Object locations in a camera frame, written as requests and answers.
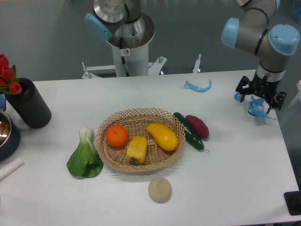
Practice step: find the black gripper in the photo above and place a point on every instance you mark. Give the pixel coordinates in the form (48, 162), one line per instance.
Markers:
(262, 88)

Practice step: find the yellow bell pepper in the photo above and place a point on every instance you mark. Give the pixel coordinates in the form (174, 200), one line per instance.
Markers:
(136, 151)

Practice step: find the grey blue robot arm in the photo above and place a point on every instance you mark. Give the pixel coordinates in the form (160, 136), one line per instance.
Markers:
(274, 47)

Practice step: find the tangled blue tape strip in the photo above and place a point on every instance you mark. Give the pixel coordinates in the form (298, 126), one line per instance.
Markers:
(256, 108)

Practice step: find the small blue tape roll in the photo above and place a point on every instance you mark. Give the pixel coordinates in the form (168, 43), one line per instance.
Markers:
(237, 96)

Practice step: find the purple sweet potato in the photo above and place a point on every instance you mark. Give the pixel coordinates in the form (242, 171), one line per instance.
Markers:
(198, 125)

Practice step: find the curved blue tape strip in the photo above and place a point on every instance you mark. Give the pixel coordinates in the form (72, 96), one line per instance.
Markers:
(196, 88)

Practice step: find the green cucumber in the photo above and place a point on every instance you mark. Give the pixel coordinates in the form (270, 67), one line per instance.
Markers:
(191, 136)

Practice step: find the yellow mango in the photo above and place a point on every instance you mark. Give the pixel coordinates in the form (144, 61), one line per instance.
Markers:
(164, 136)

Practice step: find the black device at table corner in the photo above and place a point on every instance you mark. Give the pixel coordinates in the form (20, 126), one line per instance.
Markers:
(293, 202)

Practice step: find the beige round bun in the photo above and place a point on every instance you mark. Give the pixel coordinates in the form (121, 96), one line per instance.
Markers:
(160, 190)

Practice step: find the orange fruit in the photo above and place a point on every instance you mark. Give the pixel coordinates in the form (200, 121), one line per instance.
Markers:
(116, 136)

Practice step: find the green bok choy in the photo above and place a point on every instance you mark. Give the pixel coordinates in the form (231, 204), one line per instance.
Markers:
(85, 160)

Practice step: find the black cylindrical vase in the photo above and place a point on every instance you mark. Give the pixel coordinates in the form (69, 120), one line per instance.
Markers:
(30, 105)

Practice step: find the red tulip bouquet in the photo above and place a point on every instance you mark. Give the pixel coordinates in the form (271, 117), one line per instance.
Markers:
(9, 83)

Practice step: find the dark metal bowl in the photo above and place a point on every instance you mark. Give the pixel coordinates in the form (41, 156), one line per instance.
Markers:
(9, 136)

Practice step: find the white paper roll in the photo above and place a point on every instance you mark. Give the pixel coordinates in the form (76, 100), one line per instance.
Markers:
(11, 167)

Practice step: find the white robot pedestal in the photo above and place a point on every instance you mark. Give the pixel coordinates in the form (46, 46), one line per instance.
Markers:
(127, 30)

